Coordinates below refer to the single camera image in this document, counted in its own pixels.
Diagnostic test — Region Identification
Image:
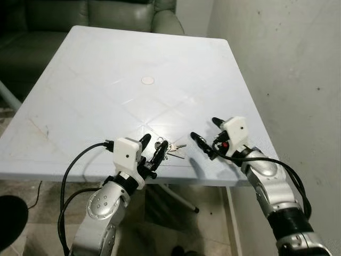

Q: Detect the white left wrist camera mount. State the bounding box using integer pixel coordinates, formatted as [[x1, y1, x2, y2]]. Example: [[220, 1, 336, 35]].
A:
[[113, 138, 145, 189]]

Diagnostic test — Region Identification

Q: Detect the black round object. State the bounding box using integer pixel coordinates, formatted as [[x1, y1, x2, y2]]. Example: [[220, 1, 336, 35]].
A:
[[0, 195, 29, 252]]

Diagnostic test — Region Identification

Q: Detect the thin black floor cable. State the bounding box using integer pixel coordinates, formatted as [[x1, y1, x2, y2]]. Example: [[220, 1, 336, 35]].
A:
[[28, 180, 44, 210]]

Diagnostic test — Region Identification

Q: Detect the silver key bunch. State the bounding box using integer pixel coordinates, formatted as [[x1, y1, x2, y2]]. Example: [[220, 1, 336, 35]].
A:
[[154, 137, 188, 160]]

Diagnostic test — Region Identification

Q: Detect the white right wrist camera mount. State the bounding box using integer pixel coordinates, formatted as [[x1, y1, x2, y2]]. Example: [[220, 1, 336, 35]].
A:
[[221, 117, 250, 156]]

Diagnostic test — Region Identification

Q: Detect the dark green leather sofa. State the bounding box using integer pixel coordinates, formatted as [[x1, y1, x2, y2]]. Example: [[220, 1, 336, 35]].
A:
[[0, 0, 185, 102]]

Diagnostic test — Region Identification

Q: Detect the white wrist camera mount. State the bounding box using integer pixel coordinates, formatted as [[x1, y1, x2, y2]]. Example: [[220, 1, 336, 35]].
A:
[[113, 138, 145, 189], [221, 117, 250, 156]]

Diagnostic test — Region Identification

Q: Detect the white plastic table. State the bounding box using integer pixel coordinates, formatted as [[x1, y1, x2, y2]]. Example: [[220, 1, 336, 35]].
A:
[[0, 25, 279, 187]]

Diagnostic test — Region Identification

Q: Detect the dark robot foot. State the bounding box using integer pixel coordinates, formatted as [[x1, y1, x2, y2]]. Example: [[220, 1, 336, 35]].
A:
[[170, 246, 199, 256]]

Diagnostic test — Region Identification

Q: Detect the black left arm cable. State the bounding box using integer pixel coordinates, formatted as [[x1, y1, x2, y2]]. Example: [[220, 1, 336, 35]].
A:
[[58, 140, 116, 256]]

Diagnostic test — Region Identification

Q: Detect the grey slanted bar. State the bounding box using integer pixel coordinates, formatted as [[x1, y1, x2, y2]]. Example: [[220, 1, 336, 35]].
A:
[[0, 80, 23, 111]]

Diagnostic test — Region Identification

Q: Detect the grey table leg black foot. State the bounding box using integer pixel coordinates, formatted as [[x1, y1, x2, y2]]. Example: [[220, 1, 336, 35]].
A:
[[159, 184, 201, 214]]

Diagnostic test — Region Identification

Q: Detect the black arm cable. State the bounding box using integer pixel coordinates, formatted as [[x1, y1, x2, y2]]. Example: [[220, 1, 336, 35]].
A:
[[58, 140, 116, 256], [212, 140, 312, 219]]

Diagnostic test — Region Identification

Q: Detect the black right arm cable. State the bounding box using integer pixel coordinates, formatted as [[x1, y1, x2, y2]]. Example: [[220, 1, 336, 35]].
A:
[[212, 140, 312, 219]]

